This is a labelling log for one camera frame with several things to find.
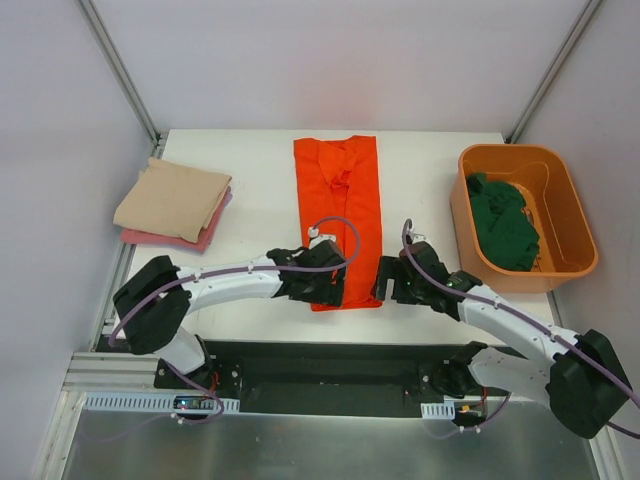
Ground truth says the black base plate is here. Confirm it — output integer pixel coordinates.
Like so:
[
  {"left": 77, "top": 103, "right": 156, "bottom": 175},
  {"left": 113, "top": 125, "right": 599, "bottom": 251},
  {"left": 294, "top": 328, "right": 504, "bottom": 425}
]
[{"left": 94, "top": 335, "right": 511, "bottom": 419}]

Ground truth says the left aluminium frame post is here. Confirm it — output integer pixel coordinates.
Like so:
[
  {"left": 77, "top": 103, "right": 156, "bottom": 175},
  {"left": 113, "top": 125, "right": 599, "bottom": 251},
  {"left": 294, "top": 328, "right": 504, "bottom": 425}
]
[{"left": 75, "top": 0, "right": 163, "bottom": 147}]

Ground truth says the left white cable duct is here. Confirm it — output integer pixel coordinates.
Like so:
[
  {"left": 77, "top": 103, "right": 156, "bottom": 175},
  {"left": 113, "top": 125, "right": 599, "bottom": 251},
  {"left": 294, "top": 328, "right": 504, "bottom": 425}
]
[{"left": 84, "top": 392, "right": 240, "bottom": 415}]

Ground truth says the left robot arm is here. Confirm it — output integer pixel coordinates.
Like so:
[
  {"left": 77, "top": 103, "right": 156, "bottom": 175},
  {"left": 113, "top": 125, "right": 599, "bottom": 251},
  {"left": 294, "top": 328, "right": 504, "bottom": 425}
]
[{"left": 113, "top": 235, "right": 347, "bottom": 389}]

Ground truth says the aluminium frame post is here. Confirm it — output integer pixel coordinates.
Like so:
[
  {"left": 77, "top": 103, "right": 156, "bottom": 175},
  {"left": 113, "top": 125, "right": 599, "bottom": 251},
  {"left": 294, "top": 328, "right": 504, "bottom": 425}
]
[
  {"left": 75, "top": 0, "right": 163, "bottom": 147},
  {"left": 503, "top": 0, "right": 606, "bottom": 145}
]

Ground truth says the right white cable duct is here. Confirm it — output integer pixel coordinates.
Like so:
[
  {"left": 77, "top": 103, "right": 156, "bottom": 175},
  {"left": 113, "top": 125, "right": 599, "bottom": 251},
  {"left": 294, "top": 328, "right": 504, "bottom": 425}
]
[{"left": 420, "top": 401, "right": 456, "bottom": 421}]

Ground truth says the right aluminium frame post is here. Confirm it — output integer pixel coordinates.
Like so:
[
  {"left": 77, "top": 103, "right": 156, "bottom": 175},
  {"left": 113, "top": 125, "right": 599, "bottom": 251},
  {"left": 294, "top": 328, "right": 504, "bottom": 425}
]
[{"left": 503, "top": 0, "right": 606, "bottom": 145}]

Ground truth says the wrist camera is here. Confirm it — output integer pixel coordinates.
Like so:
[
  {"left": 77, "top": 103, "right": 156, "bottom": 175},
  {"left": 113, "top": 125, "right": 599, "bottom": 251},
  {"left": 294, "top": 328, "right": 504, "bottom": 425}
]
[
  {"left": 406, "top": 230, "right": 429, "bottom": 244},
  {"left": 308, "top": 227, "right": 336, "bottom": 249}
]

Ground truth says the green t-shirt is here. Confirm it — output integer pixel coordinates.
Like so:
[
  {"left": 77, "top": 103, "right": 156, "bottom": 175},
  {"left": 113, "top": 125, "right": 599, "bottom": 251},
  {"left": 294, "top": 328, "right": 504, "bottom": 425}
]
[{"left": 466, "top": 173, "right": 540, "bottom": 272}]

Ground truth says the white cable duct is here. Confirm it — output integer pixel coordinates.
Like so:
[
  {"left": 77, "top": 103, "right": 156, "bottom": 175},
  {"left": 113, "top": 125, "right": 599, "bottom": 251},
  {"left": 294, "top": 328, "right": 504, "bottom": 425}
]
[
  {"left": 420, "top": 401, "right": 456, "bottom": 421},
  {"left": 84, "top": 392, "right": 240, "bottom": 415}
]

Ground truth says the beige folded t-shirt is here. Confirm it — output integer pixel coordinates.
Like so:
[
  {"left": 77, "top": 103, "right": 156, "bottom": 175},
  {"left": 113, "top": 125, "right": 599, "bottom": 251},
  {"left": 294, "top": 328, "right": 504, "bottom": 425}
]
[{"left": 113, "top": 157, "right": 232, "bottom": 243}]

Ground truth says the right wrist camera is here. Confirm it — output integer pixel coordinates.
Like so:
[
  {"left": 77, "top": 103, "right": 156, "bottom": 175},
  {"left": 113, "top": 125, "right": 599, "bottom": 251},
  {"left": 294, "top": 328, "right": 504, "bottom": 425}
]
[{"left": 406, "top": 230, "right": 429, "bottom": 244}]

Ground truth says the aluminium front rail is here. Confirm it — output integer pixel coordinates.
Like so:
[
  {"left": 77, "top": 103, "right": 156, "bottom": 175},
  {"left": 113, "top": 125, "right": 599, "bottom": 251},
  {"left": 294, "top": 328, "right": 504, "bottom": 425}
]
[{"left": 63, "top": 352, "right": 158, "bottom": 392}]

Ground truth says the orange plastic bin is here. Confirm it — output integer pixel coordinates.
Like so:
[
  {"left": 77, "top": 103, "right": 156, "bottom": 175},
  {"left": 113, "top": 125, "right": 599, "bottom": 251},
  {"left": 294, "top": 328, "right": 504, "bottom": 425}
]
[{"left": 450, "top": 144, "right": 599, "bottom": 294}]

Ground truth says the pink folded t-shirt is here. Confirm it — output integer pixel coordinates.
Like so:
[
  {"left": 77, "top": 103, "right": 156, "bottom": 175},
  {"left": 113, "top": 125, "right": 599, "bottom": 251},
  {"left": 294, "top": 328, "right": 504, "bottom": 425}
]
[{"left": 120, "top": 187, "right": 233, "bottom": 253}]

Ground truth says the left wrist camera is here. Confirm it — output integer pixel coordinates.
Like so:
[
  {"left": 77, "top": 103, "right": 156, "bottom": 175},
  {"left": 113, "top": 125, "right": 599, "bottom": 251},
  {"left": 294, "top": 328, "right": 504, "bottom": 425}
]
[{"left": 308, "top": 227, "right": 336, "bottom": 249}]

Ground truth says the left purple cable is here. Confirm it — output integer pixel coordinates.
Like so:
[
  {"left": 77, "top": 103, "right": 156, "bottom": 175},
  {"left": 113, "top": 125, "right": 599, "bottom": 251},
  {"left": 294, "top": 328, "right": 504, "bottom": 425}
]
[{"left": 84, "top": 216, "right": 361, "bottom": 441}]

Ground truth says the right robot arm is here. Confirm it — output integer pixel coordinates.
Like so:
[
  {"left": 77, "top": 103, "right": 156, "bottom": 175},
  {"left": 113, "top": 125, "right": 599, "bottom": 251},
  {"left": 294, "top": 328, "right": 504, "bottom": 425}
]
[{"left": 372, "top": 241, "right": 639, "bottom": 439}]

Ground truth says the orange t-shirt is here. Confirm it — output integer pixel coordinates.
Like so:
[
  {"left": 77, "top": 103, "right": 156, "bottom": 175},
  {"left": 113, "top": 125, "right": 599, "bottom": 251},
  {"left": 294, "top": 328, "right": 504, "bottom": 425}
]
[{"left": 293, "top": 135, "right": 383, "bottom": 309}]

